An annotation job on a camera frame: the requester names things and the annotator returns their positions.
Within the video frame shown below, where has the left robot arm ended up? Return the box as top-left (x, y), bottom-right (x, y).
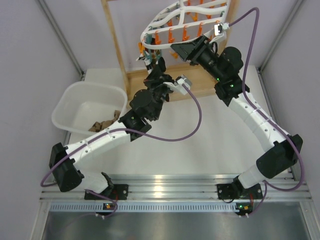
top-left (49, 57), bottom-right (174, 199)

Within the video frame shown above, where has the wooden tray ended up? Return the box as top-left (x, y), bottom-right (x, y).
top-left (127, 63), bottom-right (217, 102)

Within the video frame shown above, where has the black white patterned sock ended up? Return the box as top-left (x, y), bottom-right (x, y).
top-left (135, 53), bottom-right (158, 74)

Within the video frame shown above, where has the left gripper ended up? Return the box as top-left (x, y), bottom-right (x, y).
top-left (143, 64), bottom-right (178, 121)

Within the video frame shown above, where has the purple cable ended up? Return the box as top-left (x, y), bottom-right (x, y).
top-left (227, 6), bottom-right (306, 216)
top-left (40, 83), bottom-right (203, 218)

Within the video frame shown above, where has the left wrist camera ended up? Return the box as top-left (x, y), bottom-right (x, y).
top-left (164, 75), bottom-right (192, 95)

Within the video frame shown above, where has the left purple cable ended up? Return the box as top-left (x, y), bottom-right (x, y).
top-left (40, 83), bottom-right (203, 218)

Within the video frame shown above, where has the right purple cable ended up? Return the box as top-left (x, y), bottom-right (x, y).
top-left (227, 6), bottom-right (306, 216)

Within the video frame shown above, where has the teal clothespin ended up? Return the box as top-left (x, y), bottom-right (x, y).
top-left (152, 49), bottom-right (162, 61)
top-left (143, 51), bottom-right (153, 65)

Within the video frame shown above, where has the left wooden post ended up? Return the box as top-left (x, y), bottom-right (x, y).
top-left (101, 0), bottom-right (130, 95)

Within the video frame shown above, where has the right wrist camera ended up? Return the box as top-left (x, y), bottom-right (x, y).
top-left (210, 22), bottom-right (230, 43)

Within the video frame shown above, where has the white clip hanger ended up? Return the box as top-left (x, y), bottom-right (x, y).
top-left (140, 0), bottom-right (230, 50)

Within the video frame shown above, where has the orange clothespin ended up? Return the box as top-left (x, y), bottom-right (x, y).
top-left (138, 42), bottom-right (147, 57)
top-left (169, 51), bottom-right (179, 60)

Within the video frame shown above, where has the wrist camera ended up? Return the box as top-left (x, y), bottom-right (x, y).
top-left (164, 75), bottom-right (192, 95)
top-left (210, 22), bottom-right (230, 43)

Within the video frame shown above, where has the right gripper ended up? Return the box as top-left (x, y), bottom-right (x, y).
top-left (171, 35), bottom-right (225, 83)

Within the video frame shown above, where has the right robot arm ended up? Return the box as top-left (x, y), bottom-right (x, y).
top-left (170, 35), bottom-right (303, 199)

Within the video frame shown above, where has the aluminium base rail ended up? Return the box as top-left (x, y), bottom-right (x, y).
top-left (39, 170), bottom-right (312, 212)

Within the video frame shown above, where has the white plastic bin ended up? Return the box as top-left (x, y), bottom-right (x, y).
top-left (51, 81), bottom-right (128, 136)

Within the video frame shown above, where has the brown checkered sock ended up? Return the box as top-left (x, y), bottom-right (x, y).
top-left (88, 110), bottom-right (121, 133)

